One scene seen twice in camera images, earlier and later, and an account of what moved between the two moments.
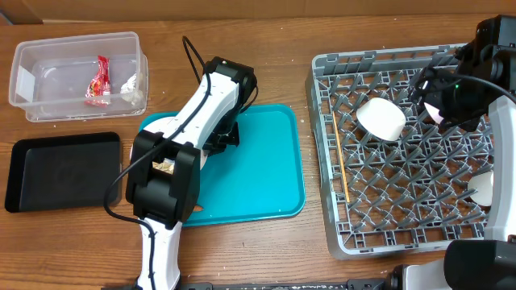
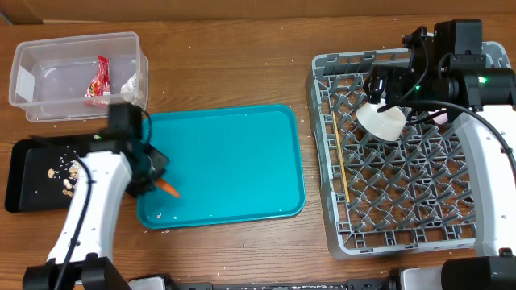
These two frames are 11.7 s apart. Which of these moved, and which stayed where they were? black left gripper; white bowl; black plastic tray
Moved: black left gripper
Stayed: black plastic tray; white bowl
